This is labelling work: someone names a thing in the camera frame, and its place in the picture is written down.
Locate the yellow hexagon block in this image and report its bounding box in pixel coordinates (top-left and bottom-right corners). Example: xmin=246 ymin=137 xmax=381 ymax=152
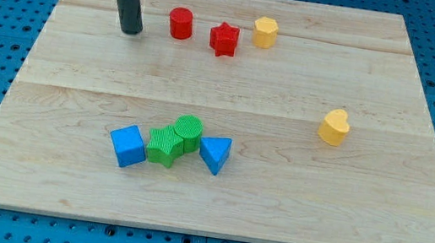
xmin=252 ymin=16 xmax=279 ymax=49

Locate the yellow heart block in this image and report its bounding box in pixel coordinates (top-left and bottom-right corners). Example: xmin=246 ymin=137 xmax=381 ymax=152
xmin=318 ymin=109 xmax=351 ymax=147

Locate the red cylinder block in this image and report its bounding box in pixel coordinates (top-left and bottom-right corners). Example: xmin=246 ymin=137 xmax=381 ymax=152
xmin=169 ymin=7 xmax=194 ymax=40

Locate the red star block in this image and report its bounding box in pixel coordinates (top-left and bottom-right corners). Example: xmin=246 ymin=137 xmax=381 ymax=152
xmin=209 ymin=22 xmax=241 ymax=57

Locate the green cylinder block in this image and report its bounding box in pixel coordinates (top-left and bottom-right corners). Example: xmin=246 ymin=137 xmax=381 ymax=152
xmin=174 ymin=115 xmax=204 ymax=154

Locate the blue cube block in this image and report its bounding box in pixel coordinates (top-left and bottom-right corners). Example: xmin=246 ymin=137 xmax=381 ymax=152
xmin=110 ymin=125 xmax=146 ymax=168

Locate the light wooden board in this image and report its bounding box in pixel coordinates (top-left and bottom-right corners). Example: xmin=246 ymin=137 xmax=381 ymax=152
xmin=0 ymin=0 xmax=435 ymax=243

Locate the green star block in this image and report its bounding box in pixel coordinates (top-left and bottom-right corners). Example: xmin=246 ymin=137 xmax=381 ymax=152
xmin=145 ymin=125 xmax=184 ymax=169

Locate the blue triangle block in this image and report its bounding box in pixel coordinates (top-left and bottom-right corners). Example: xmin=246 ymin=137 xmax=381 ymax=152
xmin=199 ymin=137 xmax=232 ymax=176

